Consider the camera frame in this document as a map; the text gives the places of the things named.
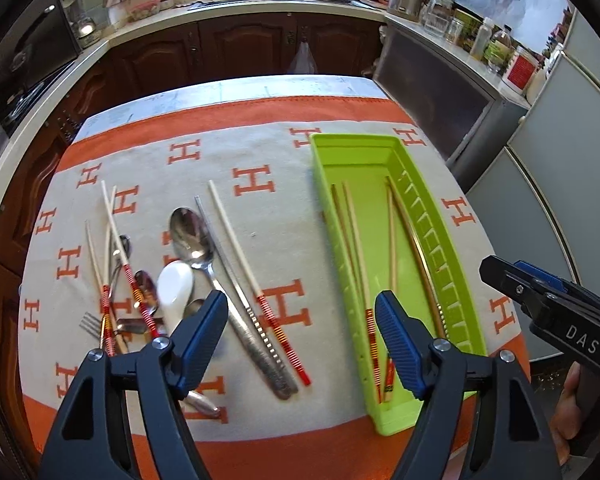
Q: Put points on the small glass jar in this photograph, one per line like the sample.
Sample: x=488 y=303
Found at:
x=456 y=32

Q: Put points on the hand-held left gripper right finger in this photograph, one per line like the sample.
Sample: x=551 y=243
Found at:
x=395 y=340

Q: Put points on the red label white jug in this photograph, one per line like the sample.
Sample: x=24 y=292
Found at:
x=521 y=70

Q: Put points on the grey refrigerator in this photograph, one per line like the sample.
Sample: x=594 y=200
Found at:
x=565 y=160

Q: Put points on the orange and beige printed blanket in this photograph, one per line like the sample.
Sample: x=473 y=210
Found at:
x=280 y=170

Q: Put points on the green plastic utensil tray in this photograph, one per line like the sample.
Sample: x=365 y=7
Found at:
x=360 y=160

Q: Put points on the stainless steel appliance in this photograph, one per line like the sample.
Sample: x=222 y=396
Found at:
x=440 y=95

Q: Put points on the large glass jar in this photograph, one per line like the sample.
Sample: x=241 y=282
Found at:
x=437 y=15

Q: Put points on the white kitchen countertop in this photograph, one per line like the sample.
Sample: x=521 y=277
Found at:
x=230 y=9

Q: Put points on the medium metal spoon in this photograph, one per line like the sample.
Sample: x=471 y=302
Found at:
x=202 y=405

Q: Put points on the metal fork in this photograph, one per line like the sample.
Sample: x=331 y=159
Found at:
x=88 y=324

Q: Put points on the metal chopstick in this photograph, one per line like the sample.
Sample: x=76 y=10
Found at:
x=260 y=332
x=230 y=270

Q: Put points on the person's right hand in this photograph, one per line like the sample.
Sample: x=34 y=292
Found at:
x=565 y=410

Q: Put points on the thin brown wooden chopstick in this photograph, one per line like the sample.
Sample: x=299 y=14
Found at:
x=341 y=220

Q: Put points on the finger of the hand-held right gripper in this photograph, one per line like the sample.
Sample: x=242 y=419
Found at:
x=505 y=280
x=540 y=276

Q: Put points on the round glass jar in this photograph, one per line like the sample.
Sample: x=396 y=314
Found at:
x=87 y=30

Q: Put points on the pale patterned table cover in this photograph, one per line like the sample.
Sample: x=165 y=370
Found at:
x=230 y=91

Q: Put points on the white chopstick red striped end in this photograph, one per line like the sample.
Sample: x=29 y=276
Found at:
x=117 y=230
x=109 y=240
x=94 y=250
x=240 y=255

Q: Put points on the white plastic bag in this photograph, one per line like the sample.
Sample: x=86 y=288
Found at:
x=302 y=62

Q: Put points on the white ceramic spoon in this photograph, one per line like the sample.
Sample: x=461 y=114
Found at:
x=175 y=285

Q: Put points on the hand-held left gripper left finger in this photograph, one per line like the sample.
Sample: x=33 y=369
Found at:
x=202 y=340

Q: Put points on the white plastic bottle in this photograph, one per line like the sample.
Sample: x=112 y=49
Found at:
x=481 y=40

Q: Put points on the black cooktop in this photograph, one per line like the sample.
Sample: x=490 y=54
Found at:
x=25 y=60

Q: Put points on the green label bottle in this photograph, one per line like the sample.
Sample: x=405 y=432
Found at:
x=497 y=52

